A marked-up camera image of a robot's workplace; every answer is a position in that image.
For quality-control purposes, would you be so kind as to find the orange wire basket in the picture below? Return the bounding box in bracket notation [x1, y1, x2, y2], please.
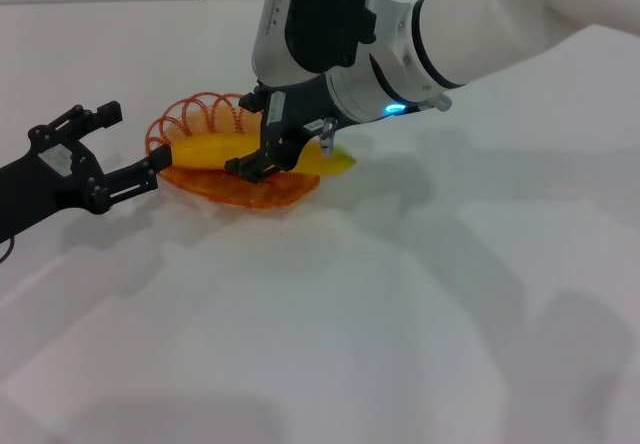
[144, 92, 321, 210]

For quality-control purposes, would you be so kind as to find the silver right gripper cable plug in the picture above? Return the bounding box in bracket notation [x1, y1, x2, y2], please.
[319, 118, 337, 158]

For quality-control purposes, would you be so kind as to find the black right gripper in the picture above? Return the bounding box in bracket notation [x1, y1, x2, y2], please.
[223, 75, 347, 184]

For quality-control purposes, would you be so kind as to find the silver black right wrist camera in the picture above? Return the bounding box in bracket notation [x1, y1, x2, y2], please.
[251, 0, 379, 88]

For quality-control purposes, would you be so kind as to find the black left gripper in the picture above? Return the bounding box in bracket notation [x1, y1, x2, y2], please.
[0, 100, 176, 239]

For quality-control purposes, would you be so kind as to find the yellow plastic banana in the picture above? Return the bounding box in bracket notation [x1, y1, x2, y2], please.
[167, 135, 358, 178]

